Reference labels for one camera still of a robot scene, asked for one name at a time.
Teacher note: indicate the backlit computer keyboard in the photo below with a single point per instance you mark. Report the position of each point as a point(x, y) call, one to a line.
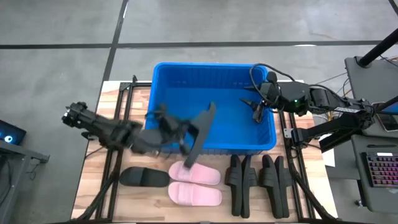
point(384, 169)

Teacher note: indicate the black pen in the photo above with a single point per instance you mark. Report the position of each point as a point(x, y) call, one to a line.
point(381, 145)

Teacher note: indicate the black aluminium frame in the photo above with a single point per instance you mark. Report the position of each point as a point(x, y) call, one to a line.
point(298, 186)
point(130, 84)

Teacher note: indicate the pink slide sandal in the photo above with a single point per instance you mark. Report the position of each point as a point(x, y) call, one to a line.
point(192, 194)
point(202, 174)

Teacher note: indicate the blue plastic bin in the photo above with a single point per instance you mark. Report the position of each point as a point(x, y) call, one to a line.
point(217, 81)

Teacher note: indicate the black tripod pole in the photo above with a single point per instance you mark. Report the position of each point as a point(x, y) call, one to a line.
point(388, 102)
point(377, 48)

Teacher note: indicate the black slide sandal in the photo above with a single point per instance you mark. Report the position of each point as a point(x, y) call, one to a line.
point(285, 186)
point(247, 193)
point(203, 124)
point(234, 186)
point(143, 177)
point(269, 183)

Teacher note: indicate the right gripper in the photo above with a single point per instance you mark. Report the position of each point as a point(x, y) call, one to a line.
point(270, 95)

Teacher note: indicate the grey metal stand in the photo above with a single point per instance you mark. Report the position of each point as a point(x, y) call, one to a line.
point(12, 161)

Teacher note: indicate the white smartphone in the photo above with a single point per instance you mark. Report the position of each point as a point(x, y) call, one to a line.
point(388, 123)

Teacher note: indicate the white paper sheet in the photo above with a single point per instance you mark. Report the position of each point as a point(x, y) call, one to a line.
point(329, 155)

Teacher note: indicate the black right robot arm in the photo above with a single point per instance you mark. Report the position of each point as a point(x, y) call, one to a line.
point(329, 99)

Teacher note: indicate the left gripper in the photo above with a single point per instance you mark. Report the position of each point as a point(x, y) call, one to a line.
point(169, 127)

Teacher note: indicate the grey desk top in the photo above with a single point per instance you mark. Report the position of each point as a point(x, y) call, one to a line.
point(367, 84)

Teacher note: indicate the grey keyboard desk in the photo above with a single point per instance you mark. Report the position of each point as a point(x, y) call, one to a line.
point(379, 199)

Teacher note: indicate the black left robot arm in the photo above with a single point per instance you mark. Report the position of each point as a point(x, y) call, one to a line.
point(93, 123)

